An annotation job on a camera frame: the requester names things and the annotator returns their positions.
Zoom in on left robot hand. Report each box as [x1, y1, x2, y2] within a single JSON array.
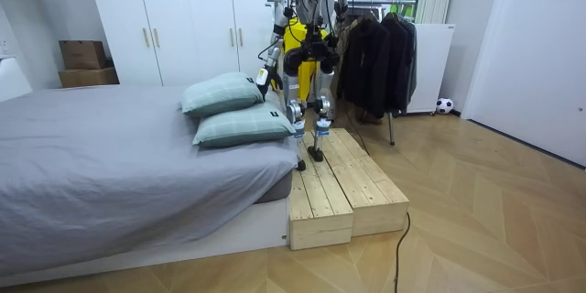
[[255, 65, 285, 103]]

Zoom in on black jacket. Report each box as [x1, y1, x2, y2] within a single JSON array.
[[337, 14, 391, 121], [381, 11, 418, 116]]

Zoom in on soccer ball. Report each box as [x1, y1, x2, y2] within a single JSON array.
[[435, 96, 455, 115]]

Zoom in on robot legs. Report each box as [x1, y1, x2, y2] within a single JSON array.
[[280, 48, 342, 173]]

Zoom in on metal clothes rack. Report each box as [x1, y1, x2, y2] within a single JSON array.
[[346, 0, 418, 147]]

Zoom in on wooden step platform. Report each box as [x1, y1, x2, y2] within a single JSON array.
[[288, 133, 355, 252], [315, 127, 411, 238]]

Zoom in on yellow garment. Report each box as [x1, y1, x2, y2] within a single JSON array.
[[280, 17, 330, 103]]

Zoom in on cardboard box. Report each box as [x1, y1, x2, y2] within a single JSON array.
[[58, 39, 108, 71], [57, 66, 121, 89]]

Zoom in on white wardrobe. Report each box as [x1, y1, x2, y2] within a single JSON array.
[[83, 0, 278, 88]]

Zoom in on white door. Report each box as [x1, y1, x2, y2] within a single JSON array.
[[460, 0, 586, 169]]

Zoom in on black floor cable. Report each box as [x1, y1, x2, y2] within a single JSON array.
[[342, 109, 412, 293]]

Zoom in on green checked pillow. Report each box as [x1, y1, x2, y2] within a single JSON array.
[[191, 101, 297, 149], [179, 71, 266, 118]]

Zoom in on grey bed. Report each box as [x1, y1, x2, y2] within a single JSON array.
[[0, 82, 299, 288]]

